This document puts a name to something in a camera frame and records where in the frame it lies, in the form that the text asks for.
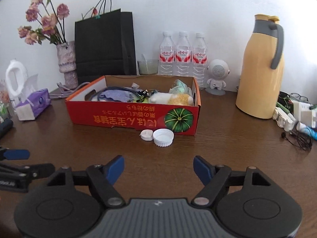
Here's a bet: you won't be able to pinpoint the white robot speaker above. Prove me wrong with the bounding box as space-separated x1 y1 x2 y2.
206 59 230 96

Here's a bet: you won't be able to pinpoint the dark packet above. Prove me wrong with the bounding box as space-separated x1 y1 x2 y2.
277 92 294 112

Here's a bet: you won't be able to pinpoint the black device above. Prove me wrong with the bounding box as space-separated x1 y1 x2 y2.
0 118 13 139

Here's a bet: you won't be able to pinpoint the mottled purple vase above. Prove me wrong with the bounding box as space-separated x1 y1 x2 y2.
56 41 78 90

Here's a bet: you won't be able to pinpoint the plastic bag with green cloth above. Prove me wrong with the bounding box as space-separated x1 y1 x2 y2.
169 79 192 95

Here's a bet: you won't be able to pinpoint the water bottle red label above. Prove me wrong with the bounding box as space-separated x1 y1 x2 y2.
192 32 208 90
158 31 177 76
175 31 194 77

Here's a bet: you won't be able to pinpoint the white ribbed lid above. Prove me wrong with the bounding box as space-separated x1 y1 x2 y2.
153 128 174 147

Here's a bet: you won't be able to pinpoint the black paper bag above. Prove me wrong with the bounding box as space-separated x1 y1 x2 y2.
74 0 137 85

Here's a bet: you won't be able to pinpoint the white plastic jug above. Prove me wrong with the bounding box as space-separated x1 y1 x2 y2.
5 59 28 102

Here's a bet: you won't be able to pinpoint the red cardboard box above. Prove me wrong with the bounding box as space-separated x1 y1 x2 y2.
65 75 201 137

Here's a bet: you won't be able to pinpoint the lilac cable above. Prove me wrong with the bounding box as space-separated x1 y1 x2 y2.
50 82 90 100

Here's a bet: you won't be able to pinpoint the purple fabric drawstring pouch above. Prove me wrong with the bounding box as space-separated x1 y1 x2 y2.
99 89 134 102

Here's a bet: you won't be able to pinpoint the yellow thermos jug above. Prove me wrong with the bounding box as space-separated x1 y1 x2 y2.
235 14 285 119

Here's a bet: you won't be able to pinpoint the yellow and white plush toy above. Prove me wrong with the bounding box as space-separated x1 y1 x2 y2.
148 92 194 106

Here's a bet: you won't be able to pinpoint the eyeglasses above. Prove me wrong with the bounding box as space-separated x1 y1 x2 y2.
288 92 309 103

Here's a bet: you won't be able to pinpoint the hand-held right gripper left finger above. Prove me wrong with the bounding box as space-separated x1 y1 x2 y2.
47 155 125 208

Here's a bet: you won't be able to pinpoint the small white cap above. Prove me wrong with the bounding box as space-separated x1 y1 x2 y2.
139 129 154 142

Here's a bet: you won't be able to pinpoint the dried pink flowers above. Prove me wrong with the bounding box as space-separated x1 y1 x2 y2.
17 0 70 46

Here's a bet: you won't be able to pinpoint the white charger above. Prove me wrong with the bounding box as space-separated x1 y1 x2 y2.
293 100 317 129

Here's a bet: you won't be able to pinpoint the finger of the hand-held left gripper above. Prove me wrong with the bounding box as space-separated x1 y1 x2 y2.
0 149 30 161
0 163 55 179

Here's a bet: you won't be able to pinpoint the purple tissue pack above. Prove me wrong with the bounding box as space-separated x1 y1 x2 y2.
14 74 52 121

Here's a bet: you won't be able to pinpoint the white and blue tube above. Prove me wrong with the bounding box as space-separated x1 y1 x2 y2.
297 123 317 140

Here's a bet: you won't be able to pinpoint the black braided cable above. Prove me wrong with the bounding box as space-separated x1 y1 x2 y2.
95 86 149 102

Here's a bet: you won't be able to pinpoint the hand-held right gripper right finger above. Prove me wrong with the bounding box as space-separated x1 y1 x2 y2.
193 155 272 207

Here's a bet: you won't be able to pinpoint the clear glass cup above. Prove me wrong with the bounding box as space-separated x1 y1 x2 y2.
137 54 159 75

